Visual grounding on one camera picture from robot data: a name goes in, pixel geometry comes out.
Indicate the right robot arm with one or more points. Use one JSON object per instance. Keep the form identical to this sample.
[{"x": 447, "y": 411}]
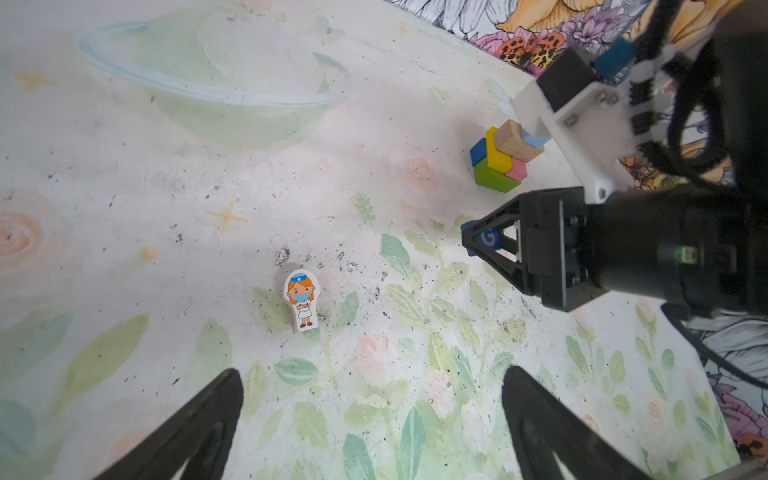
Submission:
[{"x": 668, "y": 142}]

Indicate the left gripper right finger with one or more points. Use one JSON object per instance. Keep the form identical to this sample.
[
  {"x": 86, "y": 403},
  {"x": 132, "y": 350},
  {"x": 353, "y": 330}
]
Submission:
[{"x": 546, "y": 436}]

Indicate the yellow rectangular block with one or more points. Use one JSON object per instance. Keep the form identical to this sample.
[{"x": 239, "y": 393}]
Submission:
[{"x": 497, "y": 160}]

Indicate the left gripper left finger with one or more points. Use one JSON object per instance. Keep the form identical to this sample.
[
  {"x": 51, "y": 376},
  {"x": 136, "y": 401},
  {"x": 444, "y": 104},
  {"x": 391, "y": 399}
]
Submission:
[{"x": 195, "y": 442}]

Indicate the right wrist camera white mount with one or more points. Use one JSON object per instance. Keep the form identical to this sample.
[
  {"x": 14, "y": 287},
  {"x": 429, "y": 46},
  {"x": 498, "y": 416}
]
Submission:
[{"x": 587, "y": 117}]

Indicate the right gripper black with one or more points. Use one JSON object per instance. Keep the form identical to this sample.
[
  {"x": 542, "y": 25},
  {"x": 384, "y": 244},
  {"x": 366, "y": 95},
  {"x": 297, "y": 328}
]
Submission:
[{"x": 690, "y": 248}]

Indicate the green rectangular block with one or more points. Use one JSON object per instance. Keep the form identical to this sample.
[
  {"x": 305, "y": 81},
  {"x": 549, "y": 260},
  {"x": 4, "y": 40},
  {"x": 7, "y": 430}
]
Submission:
[{"x": 490, "y": 178}]

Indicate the natural wood rectangular block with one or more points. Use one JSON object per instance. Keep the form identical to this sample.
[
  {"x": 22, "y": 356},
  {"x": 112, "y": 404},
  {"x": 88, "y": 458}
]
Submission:
[{"x": 509, "y": 140}]

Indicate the light blue cube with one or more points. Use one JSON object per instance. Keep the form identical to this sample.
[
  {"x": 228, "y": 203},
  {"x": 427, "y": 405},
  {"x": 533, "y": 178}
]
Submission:
[{"x": 535, "y": 141}]

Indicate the pink rectangular block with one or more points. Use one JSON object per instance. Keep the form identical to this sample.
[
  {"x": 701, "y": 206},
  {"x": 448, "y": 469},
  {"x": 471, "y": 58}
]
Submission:
[{"x": 519, "y": 171}]

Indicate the dark blue cube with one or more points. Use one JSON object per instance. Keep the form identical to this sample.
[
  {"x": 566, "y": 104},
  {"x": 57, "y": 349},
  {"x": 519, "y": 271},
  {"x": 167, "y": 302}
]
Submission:
[{"x": 478, "y": 152}]

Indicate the blue letter G cube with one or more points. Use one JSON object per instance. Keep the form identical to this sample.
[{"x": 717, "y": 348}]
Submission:
[{"x": 491, "y": 238}]

